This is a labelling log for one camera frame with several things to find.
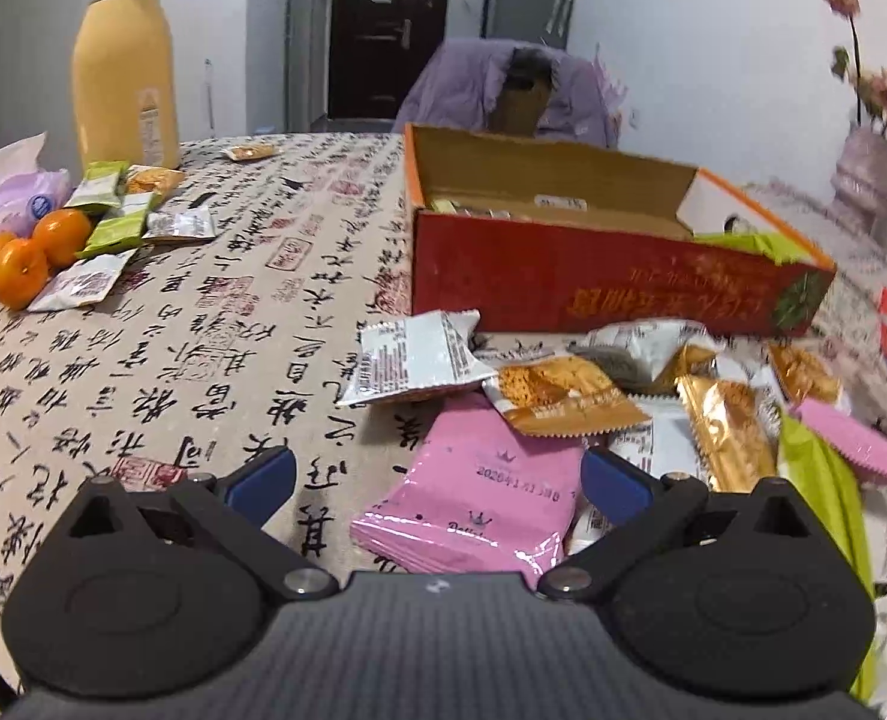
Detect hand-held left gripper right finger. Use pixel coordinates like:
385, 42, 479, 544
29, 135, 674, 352
537, 446, 815, 602

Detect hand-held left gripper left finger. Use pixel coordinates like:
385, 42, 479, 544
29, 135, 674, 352
64, 444, 341, 602

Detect brown cracker snack packet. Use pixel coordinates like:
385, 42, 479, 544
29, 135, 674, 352
482, 354, 653, 437

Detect large pink snack packet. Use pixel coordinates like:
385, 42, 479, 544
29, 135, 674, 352
349, 394, 587, 582

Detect red cardboard box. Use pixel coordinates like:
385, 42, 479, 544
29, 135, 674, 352
402, 124, 838, 338

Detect gold snack packet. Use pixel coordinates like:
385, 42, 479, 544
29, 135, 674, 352
767, 341, 843, 406
675, 375, 781, 496

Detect grey and white snack packet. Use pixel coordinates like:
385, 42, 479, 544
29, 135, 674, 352
570, 319, 714, 395

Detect calligraphy printed tablecloth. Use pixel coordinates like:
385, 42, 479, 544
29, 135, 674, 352
0, 131, 887, 713

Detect long green snack packet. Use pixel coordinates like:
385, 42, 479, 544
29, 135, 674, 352
777, 416, 879, 698

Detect orange biscuit snack packet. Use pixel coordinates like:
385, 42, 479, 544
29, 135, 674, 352
123, 165, 187, 200

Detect grey quilted cover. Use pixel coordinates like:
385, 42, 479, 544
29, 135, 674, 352
743, 178, 887, 316

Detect brown chair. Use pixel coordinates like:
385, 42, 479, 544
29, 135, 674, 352
488, 49, 557, 137

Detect purple tissue pack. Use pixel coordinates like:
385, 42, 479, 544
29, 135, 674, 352
0, 133, 73, 241

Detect pink ribbed vase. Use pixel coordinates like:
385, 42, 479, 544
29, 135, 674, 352
831, 124, 887, 218

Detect purple padded jacket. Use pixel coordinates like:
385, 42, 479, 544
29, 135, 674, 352
392, 37, 624, 147

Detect yellow bottle with grey cap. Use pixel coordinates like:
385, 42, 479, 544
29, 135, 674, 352
70, 0, 182, 170

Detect dark brown door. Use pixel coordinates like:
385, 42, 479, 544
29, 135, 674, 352
328, 0, 452, 119

